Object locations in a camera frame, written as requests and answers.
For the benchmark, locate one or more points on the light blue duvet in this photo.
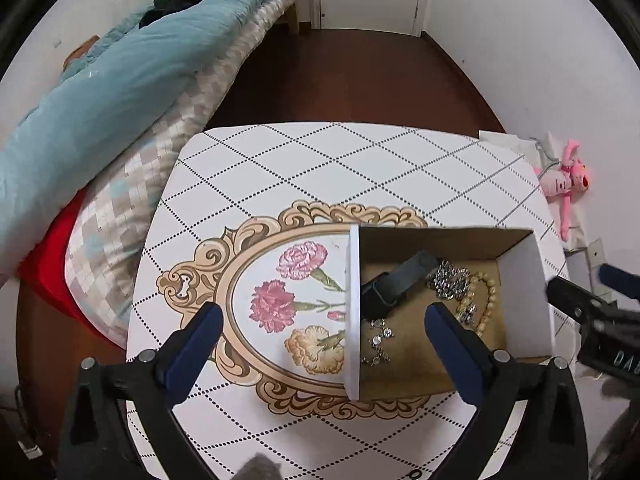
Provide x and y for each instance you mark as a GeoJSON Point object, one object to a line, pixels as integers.
{"type": "Point", "coordinates": [100, 90]}

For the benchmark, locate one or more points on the wooden bed frame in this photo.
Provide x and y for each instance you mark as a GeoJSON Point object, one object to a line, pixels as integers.
{"type": "Point", "coordinates": [294, 15]}

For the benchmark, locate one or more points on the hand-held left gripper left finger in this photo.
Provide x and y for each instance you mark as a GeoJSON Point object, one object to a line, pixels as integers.
{"type": "Point", "coordinates": [197, 342]}

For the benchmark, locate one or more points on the red mattress cover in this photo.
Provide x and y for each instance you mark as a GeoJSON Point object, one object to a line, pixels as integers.
{"type": "Point", "coordinates": [47, 270]}

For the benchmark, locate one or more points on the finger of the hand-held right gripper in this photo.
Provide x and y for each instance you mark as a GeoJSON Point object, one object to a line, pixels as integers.
{"type": "Point", "coordinates": [572, 296]}
{"type": "Point", "coordinates": [620, 281]}

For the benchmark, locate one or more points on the pink plush toy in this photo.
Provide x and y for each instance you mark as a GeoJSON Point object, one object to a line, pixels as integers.
{"type": "Point", "coordinates": [567, 177]}

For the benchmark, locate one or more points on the white power strip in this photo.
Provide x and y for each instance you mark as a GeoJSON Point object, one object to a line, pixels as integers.
{"type": "Point", "coordinates": [29, 447]}

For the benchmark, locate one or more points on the checked beige bed sheet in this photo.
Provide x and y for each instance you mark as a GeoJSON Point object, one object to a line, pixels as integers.
{"type": "Point", "coordinates": [150, 170]}

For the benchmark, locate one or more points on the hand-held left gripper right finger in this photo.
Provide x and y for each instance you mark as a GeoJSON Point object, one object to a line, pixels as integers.
{"type": "Point", "coordinates": [450, 342]}

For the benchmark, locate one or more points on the brown cloth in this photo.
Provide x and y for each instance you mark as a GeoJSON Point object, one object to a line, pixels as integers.
{"type": "Point", "coordinates": [81, 51]}

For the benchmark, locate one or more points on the cardboard box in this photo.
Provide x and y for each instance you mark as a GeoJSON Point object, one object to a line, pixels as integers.
{"type": "Point", "coordinates": [525, 290]}

